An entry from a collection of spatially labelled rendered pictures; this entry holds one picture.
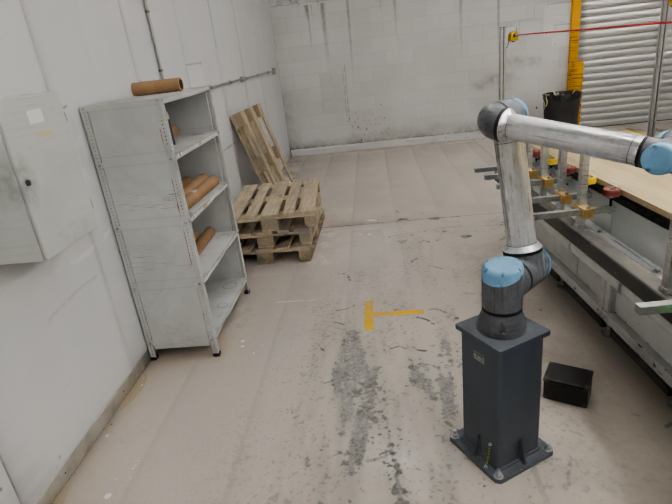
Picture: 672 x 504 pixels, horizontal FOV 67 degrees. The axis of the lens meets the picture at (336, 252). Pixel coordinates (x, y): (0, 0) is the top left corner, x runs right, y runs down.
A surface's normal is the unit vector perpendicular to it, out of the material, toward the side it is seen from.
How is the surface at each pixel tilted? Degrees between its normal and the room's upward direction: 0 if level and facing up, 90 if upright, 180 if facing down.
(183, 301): 90
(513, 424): 90
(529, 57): 90
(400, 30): 90
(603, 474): 0
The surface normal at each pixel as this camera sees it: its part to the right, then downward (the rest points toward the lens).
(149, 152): -0.06, 0.37
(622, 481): -0.11, -0.92
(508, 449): 0.45, 0.28
